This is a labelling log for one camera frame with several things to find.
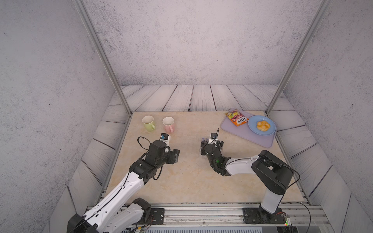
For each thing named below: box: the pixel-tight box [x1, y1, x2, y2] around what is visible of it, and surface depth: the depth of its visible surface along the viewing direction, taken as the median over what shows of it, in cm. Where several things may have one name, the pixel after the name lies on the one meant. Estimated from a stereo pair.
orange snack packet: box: [225, 110, 249, 127], surface depth 116 cm
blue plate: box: [247, 115, 277, 136], surface depth 110 cm
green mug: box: [141, 115, 156, 132], surface depth 107 cm
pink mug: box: [162, 116, 176, 134], surface depth 103 cm
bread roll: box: [255, 120, 271, 132], surface depth 110 cm
